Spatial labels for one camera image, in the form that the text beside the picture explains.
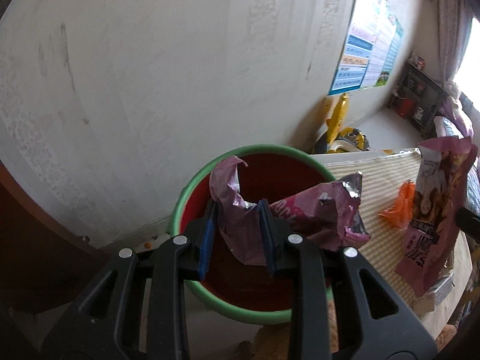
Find pink chip bag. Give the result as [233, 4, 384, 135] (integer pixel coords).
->
[395, 136, 478, 297]

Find pink snack wrapper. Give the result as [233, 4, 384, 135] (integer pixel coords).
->
[209, 156, 370, 266]

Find green red trash bin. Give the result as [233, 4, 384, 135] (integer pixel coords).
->
[168, 145, 334, 325]

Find orange plastic wrapper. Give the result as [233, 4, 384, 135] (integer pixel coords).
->
[379, 180, 416, 229]

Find checkered table cloth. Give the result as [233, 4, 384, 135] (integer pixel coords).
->
[313, 149, 473, 338]

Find plaid bed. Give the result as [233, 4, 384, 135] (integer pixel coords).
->
[433, 95, 479, 215]

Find dark shelf rack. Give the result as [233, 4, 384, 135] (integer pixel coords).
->
[387, 61, 448, 139]

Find yellow toy vehicle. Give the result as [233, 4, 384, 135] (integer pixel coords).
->
[312, 127, 370, 155]

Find yellow duck toy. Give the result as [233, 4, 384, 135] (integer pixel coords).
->
[326, 93, 350, 148]

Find pink curtain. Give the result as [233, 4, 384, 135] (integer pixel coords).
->
[437, 0, 473, 84]

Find blue pinyin wall poster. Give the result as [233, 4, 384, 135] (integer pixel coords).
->
[329, 0, 404, 95]

